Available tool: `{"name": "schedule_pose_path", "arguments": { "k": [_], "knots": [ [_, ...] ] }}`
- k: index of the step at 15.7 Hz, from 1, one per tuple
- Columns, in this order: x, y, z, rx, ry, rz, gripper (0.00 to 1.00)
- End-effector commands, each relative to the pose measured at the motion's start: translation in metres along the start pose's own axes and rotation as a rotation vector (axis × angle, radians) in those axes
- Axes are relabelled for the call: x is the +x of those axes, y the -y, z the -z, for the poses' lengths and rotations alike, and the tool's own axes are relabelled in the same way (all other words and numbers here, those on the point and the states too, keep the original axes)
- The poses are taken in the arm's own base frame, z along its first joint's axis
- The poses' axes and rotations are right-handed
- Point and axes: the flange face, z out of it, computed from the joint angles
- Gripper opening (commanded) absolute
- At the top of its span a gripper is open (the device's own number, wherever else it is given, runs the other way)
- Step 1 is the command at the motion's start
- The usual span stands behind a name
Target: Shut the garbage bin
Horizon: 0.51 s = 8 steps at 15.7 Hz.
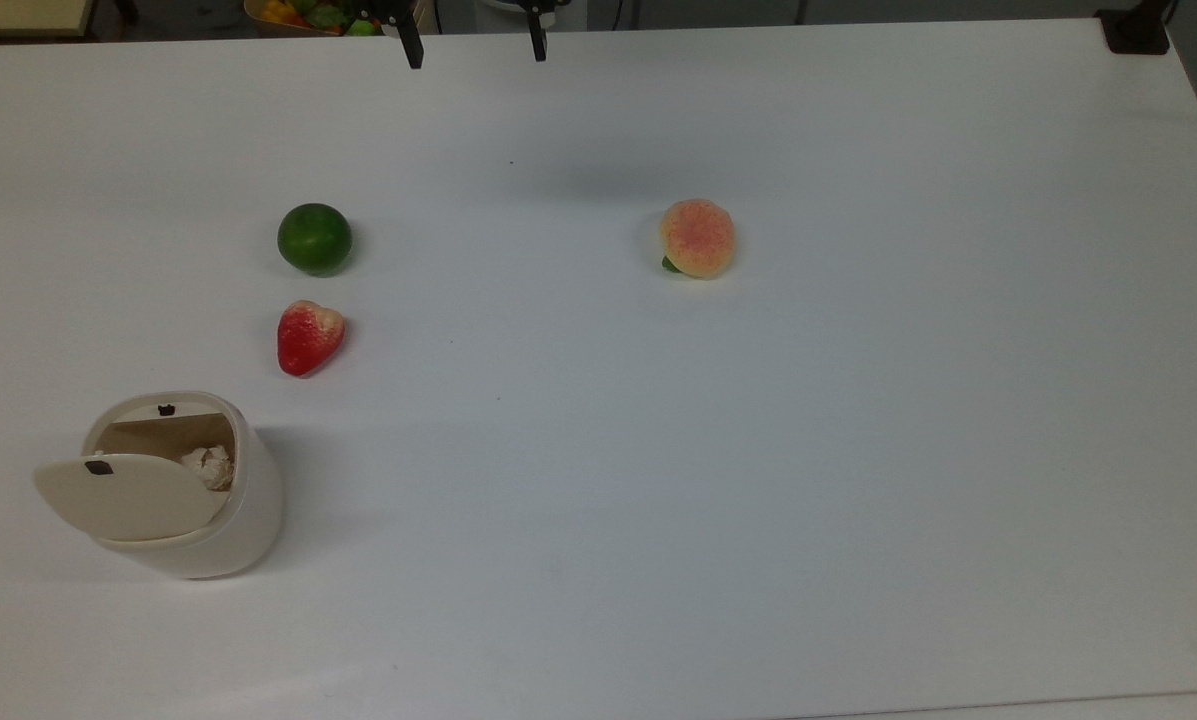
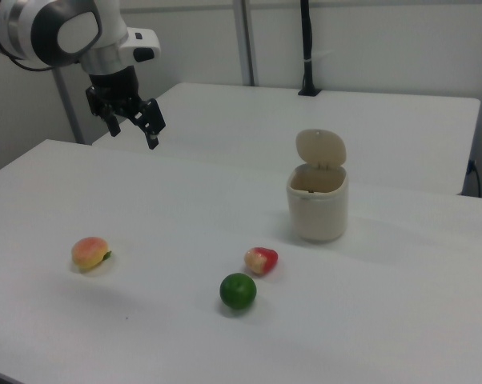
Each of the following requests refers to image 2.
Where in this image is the toy strawberry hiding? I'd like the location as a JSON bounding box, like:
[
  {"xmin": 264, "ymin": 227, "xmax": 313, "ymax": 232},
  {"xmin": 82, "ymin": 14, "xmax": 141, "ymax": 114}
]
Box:
[{"xmin": 243, "ymin": 246, "xmax": 279, "ymax": 277}]

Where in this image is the cream lidded garbage bin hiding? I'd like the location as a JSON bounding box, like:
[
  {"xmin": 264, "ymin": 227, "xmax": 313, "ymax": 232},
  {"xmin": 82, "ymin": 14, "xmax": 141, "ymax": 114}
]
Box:
[{"xmin": 285, "ymin": 128, "xmax": 351, "ymax": 244}]

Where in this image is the green toy lime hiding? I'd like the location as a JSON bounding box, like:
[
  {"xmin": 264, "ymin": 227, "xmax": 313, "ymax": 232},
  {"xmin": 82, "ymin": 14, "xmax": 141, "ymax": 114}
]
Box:
[{"xmin": 219, "ymin": 273, "xmax": 258, "ymax": 311}]

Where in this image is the grey aluminium partition post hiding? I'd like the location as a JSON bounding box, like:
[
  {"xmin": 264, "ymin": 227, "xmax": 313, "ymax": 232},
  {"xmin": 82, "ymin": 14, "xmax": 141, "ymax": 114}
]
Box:
[{"xmin": 231, "ymin": 0, "xmax": 259, "ymax": 86}]

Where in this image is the black pole with base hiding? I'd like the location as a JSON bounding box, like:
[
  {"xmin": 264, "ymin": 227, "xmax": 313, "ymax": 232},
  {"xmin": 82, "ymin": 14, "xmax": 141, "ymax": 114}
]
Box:
[{"xmin": 297, "ymin": 0, "xmax": 323, "ymax": 97}]

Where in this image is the toy peach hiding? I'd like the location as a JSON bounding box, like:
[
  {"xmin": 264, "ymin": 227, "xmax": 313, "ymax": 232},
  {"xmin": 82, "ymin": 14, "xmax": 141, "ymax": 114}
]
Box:
[{"xmin": 71, "ymin": 236, "xmax": 113, "ymax": 274}]

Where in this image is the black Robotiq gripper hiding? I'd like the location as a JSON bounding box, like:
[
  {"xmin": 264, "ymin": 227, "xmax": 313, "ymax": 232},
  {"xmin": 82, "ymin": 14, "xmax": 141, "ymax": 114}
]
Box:
[{"xmin": 85, "ymin": 66, "xmax": 167, "ymax": 150}]

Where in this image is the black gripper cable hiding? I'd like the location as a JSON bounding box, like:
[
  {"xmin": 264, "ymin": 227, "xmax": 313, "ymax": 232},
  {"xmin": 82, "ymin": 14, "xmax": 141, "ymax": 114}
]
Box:
[{"xmin": 4, "ymin": 51, "xmax": 82, "ymax": 74}]

